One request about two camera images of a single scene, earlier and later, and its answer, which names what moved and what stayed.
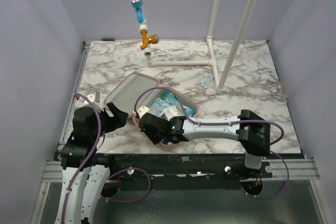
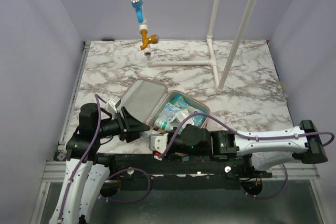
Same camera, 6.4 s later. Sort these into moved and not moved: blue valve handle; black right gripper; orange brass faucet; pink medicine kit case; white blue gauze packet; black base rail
Moved: pink medicine kit case; white blue gauze packet; black right gripper
Not moved: orange brass faucet; blue valve handle; black base rail
